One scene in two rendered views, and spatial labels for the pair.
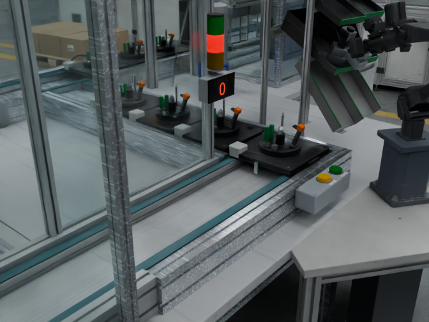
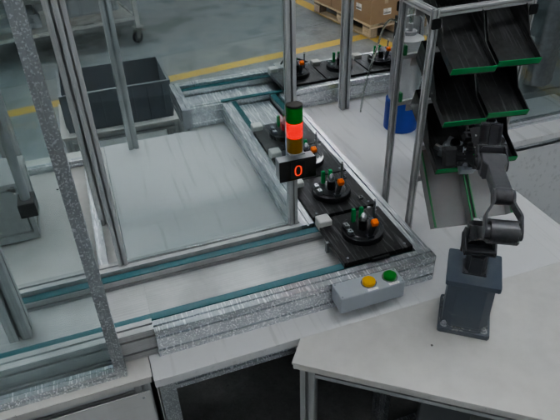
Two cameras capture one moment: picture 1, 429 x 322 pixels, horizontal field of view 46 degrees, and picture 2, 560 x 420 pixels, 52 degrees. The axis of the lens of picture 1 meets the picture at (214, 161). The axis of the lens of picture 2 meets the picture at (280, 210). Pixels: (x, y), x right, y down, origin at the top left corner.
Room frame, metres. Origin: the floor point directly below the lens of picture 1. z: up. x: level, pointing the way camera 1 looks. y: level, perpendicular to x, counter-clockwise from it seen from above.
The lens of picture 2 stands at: (0.12, -0.75, 2.14)
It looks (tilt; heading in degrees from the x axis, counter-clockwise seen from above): 36 degrees down; 31
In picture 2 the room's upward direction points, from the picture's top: 2 degrees counter-clockwise
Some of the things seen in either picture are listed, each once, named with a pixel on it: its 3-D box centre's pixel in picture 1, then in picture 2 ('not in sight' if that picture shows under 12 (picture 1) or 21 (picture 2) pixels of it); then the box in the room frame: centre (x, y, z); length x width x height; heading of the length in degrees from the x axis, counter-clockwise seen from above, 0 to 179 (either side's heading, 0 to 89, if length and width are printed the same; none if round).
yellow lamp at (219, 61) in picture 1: (215, 59); (294, 143); (1.46, 0.00, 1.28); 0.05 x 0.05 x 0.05
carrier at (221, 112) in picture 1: (220, 119); (331, 182); (1.70, -0.02, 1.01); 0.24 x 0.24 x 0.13; 50
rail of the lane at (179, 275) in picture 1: (269, 211); (302, 296); (1.22, -0.15, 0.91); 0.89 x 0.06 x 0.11; 140
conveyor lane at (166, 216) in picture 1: (215, 195); (275, 263); (1.32, 0.00, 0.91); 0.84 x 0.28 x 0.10; 140
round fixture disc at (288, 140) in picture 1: (279, 145); (362, 230); (1.53, -0.22, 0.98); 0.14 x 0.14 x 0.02
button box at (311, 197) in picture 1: (323, 188); (367, 289); (1.33, -0.32, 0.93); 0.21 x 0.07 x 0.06; 140
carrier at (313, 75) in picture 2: not in sight; (296, 67); (2.61, 0.62, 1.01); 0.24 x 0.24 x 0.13; 50
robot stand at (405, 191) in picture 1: (405, 165); (468, 293); (1.42, -0.60, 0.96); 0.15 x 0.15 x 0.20; 13
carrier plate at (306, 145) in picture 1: (279, 151); (362, 234); (1.53, -0.22, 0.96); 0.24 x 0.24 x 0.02; 50
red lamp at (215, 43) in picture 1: (215, 42); (294, 128); (1.46, 0.00, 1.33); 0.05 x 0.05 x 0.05
